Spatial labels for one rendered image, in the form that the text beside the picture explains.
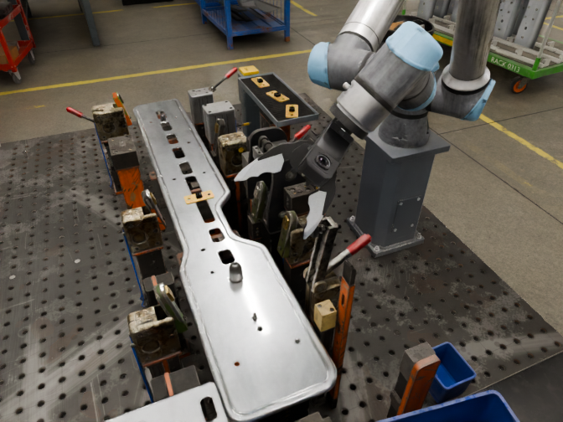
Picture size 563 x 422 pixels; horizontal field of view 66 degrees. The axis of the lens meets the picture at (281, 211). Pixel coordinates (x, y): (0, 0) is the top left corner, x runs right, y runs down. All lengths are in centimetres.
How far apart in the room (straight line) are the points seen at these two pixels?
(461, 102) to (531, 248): 179
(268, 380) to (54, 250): 106
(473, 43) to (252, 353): 84
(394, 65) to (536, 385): 62
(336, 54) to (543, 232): 246
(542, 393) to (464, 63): 73
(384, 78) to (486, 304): 100
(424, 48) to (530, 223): 254
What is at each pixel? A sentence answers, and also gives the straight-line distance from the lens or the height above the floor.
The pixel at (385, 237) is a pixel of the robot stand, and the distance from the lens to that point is 152.
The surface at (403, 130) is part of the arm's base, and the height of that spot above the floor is 115.
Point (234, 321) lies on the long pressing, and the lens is 96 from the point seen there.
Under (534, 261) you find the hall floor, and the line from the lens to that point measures 286.
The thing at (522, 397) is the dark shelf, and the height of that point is 103.
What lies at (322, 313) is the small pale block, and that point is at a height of 106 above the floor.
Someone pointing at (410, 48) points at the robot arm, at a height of 156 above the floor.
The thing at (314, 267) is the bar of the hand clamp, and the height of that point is 109.
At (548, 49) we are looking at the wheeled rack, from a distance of 536.
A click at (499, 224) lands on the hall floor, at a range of 303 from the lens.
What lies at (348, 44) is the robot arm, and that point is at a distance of 81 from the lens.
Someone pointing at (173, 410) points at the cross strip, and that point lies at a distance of 88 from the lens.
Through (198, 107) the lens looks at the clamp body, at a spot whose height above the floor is 101.
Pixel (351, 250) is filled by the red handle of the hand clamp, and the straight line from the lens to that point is 93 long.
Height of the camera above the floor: 176
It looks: 39 degrees down
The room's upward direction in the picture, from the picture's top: straight up
